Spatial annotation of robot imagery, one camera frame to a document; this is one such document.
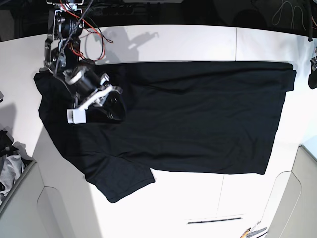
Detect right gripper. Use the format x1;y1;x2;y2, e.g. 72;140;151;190
63;65;126;123

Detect black T-shirt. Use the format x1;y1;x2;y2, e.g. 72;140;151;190
34;62;296;203

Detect clothes pile in bin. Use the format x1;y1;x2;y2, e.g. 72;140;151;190
0;130;33;204

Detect yellow pencil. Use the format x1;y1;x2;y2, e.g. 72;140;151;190
240;228;251;238

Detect grey left bin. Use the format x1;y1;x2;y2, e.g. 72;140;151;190
0;161;60;238

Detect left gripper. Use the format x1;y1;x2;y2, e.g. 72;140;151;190
308;47;317;89

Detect grey right bin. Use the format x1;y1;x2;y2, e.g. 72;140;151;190
266;146;317;238

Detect grey bin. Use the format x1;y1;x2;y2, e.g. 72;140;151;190
266;146;317;238
0;161;60;238

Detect thin black rod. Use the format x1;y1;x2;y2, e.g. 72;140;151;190
187;217;242;224

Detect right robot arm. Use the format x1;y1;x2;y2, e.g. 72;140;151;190
44;0;126;124

